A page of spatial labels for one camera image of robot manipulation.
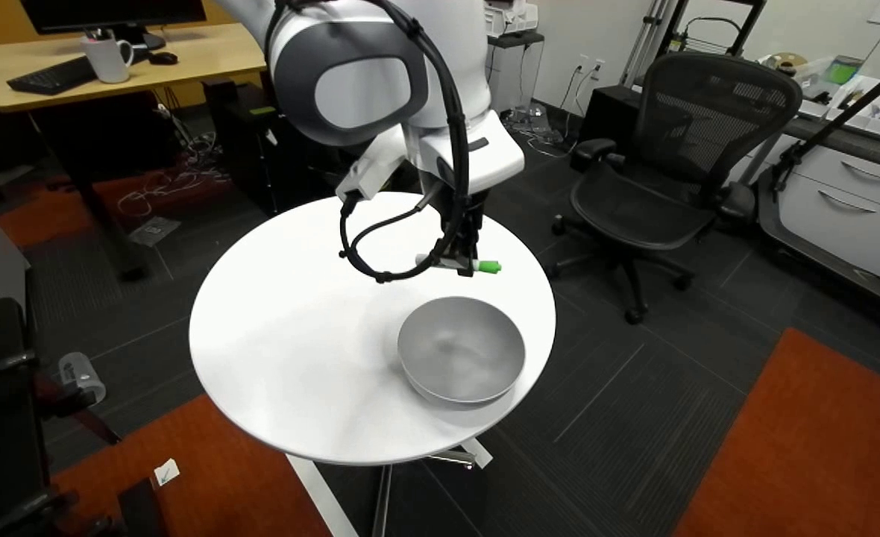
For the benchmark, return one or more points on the black keyboard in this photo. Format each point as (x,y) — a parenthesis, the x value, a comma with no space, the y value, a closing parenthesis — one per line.
(54,78)

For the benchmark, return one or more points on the white drawer cabinet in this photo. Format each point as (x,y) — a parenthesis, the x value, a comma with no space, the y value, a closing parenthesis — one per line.
(832,200)

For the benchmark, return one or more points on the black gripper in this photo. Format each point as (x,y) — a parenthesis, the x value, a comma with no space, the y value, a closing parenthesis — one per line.
(461,230)

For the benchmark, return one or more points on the black computer mouse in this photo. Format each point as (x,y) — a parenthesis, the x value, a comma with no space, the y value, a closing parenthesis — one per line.
(161,58)

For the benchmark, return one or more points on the white mug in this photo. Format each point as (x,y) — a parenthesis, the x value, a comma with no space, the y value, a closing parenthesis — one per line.
(112,58)

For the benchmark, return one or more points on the green marker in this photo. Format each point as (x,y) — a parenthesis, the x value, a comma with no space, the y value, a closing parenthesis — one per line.
(469,266)

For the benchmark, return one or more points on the black monitor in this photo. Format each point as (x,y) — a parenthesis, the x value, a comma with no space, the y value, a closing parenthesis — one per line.
(127,18)

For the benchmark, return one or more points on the round white table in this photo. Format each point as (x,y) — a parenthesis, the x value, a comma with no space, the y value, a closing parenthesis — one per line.
(298,351)

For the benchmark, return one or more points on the black tripod pole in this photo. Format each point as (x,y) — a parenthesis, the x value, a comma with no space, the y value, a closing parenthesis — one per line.
(795,152)

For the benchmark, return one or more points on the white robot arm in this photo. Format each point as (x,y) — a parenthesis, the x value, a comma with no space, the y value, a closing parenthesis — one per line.
(407,78)

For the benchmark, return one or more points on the white bowl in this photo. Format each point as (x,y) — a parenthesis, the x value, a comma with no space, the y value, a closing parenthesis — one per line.
(461,351)

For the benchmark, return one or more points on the white paper scrap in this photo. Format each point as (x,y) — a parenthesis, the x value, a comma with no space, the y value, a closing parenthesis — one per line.
(164,473)

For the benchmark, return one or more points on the black mesh office chair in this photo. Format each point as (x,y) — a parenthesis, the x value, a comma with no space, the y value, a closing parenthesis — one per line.
(665,186)

